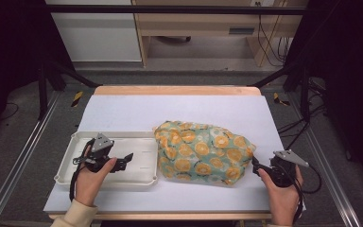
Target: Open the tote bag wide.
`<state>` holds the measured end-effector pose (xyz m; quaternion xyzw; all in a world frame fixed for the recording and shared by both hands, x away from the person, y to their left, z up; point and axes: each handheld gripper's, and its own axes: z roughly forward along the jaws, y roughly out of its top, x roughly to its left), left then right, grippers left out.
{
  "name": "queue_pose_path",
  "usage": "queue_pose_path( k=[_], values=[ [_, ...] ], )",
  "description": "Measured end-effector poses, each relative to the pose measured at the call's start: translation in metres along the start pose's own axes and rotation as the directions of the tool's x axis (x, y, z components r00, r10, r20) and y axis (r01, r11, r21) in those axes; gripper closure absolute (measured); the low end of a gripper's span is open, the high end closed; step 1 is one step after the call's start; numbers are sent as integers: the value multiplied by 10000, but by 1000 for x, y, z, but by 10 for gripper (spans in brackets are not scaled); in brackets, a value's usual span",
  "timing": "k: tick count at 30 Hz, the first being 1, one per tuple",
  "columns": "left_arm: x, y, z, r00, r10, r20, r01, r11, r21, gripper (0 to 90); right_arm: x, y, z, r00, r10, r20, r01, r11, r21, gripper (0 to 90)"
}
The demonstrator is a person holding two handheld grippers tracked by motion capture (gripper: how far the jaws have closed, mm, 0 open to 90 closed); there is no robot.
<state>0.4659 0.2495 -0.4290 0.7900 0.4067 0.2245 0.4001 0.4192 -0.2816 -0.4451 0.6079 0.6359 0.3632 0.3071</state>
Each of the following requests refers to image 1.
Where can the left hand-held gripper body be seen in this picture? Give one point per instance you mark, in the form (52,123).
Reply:
(102,143)

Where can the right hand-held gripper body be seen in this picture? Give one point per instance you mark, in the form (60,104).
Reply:
(285,167)

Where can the black horizontal frame bar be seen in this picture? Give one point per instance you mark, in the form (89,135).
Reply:
(170,9)

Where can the cream plastic tray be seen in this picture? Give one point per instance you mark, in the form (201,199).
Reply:
(138,151)

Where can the person's right hand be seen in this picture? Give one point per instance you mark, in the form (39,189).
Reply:
(282,201)

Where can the light wooden desk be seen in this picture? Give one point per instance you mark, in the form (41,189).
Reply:
(201,23)

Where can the yellow black tape piece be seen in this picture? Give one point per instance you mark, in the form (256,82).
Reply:
(279,100)
(77,98)

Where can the orange-slice print cloth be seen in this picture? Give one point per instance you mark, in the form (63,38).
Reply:
(201,151)

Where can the black metal stand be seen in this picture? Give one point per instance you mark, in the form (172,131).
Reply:
(43,94)
(305,94)

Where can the person's left hand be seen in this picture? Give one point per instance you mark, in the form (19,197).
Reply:
(89,183)

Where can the aluminium rail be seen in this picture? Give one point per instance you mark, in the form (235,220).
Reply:
(327,170)
(22,154)

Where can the black curtain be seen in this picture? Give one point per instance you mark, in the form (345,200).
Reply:
(349,78)
(9,47)

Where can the white cabinet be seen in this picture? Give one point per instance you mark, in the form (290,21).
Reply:
(97,34)

